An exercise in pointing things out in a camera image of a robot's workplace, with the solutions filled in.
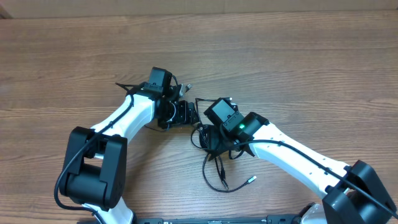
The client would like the thin black usb cable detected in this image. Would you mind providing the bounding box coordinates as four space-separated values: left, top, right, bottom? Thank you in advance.
201 152 257 194

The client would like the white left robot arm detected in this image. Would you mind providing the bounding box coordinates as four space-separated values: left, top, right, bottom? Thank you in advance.
53 67 198 223

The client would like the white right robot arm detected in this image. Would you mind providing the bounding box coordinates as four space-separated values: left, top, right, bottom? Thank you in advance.
204 98 397 223

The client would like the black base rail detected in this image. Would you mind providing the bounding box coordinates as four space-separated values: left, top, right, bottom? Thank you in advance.
132 214 302 224

